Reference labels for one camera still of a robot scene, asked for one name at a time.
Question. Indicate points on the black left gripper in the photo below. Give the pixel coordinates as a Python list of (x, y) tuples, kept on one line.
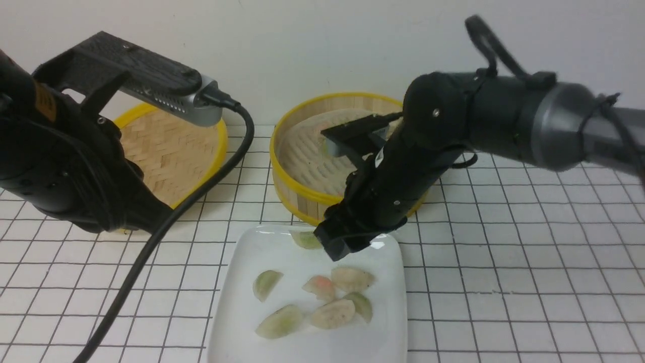
[(67, 160)]

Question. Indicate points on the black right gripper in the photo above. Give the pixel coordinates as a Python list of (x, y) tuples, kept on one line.
[(379, 197)]

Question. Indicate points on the green steamed dumpling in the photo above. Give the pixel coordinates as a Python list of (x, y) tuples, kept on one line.
[(306, 239)]

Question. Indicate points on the pale steamed dumpling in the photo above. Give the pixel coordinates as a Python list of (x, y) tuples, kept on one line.
[(351, 279)]

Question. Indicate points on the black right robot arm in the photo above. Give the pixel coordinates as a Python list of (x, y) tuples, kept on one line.
[(447, 117)]

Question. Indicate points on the pink dumpling on plate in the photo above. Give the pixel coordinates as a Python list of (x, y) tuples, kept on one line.
[(322, 287)]

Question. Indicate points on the pale dumpling on plate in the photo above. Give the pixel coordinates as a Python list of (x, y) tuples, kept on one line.
[(333, 315)]

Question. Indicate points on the green dumpling on plate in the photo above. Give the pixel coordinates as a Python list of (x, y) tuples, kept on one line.
[(264, 284)]

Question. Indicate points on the white square plate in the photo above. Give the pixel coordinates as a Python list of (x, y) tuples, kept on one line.
[(270, 247)]

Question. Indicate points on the bamboo steamer basket yellow rim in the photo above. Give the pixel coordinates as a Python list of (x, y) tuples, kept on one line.
[(307, 178)]

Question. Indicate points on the green dumpling behind pale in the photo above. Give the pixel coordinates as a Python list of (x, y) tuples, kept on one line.
[(363, 305)]

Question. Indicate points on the woven bamboo steamer lid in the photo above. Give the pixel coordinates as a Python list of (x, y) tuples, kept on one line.
[(175, 156)]

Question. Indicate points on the white checkered tablecloth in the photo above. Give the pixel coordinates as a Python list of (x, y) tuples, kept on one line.
[(503, 262)]

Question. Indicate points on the light green dumpling front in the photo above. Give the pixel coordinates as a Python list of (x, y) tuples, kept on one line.
[(283, 322)]

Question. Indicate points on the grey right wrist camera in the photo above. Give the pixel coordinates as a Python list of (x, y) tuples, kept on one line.
[(358, 138)]

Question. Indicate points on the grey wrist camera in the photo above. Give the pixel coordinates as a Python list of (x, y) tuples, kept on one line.
[(358, 138), (104, 64)]

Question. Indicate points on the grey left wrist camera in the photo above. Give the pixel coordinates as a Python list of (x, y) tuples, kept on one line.
[(104, 64)]

